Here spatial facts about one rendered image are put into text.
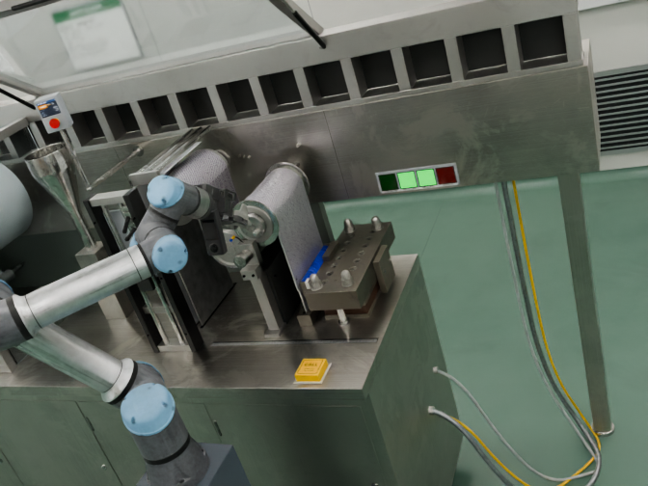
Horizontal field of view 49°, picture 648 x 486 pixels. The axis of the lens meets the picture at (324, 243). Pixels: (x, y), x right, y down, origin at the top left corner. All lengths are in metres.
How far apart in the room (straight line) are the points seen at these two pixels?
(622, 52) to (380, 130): 2.49
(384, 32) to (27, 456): 1.92
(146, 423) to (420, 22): 1.23
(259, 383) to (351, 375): 0.26
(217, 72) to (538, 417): 1.78
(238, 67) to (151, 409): 1.07
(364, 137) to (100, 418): 1.22
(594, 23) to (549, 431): 2.37
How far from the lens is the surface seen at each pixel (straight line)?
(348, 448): 2.04
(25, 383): 2.52
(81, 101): 2.58
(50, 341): 1.70
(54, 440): 2.68
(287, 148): 2.25
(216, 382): 2.05
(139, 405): 1.69
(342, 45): 2.08
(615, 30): 4.37
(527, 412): 3.00
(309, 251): 2.17
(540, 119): 2.04
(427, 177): 2.14
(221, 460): 1.80
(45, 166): 2.39
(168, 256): 1.51
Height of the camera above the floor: 2.02
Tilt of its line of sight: 26 degrees down
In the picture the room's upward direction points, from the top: 18 degrees counter-clockwise
